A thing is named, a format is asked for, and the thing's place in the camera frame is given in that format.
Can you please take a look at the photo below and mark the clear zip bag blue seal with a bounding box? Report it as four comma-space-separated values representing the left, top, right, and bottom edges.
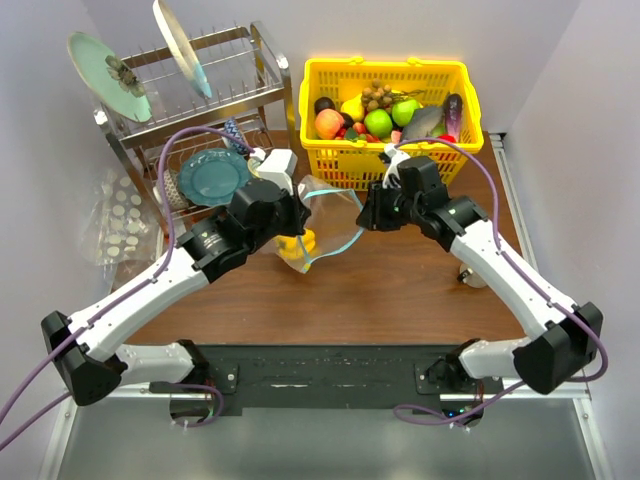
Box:
271, 175, 364, 273

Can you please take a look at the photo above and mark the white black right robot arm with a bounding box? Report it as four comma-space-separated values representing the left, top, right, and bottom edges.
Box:
357, 150, 604, 394

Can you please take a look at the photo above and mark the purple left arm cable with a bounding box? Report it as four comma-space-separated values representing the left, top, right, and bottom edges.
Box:
0, 125, 266, 451

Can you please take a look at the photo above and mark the polka dot plastic bag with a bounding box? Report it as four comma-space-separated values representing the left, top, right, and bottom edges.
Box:
79, 168, 163, 293

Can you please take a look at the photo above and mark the mint green flower plate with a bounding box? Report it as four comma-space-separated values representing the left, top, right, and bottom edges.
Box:
67, 32, 152, 123

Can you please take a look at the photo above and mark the blue zigzag bowl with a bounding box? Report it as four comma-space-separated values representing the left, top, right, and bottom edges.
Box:
223, 117, 250, 157

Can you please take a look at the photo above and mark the red yellow apple toy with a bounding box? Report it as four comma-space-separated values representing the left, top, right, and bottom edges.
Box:
314, 108, 345, 140

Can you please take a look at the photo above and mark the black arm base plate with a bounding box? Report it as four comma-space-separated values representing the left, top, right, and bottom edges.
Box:
149, 344, 504, 420

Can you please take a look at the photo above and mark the purple eggplant toy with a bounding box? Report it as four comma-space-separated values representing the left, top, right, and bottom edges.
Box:
442, 93, 463, 141

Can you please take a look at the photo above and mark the teal scalloped plate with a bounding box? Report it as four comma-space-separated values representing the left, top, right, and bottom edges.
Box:
178, 148, 251, 207

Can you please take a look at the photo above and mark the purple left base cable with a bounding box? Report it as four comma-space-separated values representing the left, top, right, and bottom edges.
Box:
159, 379, 225, 429

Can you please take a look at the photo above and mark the cream ceramic mug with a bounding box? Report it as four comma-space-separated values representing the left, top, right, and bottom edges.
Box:
457, 264, 487, 289

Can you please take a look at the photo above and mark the yellow plastic basket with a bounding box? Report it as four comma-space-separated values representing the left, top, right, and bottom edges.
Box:
299, 57, 484, 190

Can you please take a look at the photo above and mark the grey fish toy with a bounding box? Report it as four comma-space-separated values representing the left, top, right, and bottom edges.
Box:
400, 105, 444, 142

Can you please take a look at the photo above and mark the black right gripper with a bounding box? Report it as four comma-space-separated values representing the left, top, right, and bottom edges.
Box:
356, 179, 423, 232

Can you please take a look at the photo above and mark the beige blue-edged plate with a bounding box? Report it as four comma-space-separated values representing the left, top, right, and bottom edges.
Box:
152, 0, 212, 99

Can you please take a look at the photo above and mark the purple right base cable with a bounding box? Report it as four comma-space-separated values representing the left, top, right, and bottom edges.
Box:
393, 379, 526, 427

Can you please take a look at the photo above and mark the dark avocado toy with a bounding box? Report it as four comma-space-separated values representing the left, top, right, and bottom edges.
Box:
314, 97, 335, 115

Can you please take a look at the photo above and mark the green apple toy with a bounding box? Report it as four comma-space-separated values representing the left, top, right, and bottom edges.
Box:
391, 98, 422, 128
364, 109, 393, 139

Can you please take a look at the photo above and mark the yellow pear toy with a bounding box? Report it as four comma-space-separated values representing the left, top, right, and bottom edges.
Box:
340, 94, 366, 122

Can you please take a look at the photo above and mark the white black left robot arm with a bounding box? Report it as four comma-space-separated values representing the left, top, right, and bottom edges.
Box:
41, 178, 310, 406

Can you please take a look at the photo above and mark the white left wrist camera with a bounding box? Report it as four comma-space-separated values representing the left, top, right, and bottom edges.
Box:
255, 149, 298, 194

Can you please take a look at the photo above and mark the yellow blue patterned bowl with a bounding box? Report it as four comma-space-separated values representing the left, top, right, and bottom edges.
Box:
247, 156, 263, 178

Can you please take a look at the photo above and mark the grey patterned bowl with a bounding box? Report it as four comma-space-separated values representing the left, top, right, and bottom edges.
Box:
152, 169, 190, 212

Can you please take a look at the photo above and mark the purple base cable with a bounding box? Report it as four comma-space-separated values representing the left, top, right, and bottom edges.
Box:
159, 379, 225, 429
393, 379, 526, 427

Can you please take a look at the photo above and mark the yellow bell pepper toy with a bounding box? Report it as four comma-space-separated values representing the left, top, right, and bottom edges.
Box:
275, 229, 316, 260

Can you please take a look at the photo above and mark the brown grape bunch toy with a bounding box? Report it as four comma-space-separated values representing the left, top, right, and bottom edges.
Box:
361, 78, 393, 112

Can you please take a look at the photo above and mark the steel two-tier dish rack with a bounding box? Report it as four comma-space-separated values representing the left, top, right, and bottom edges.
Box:
92, 19, 303, 239

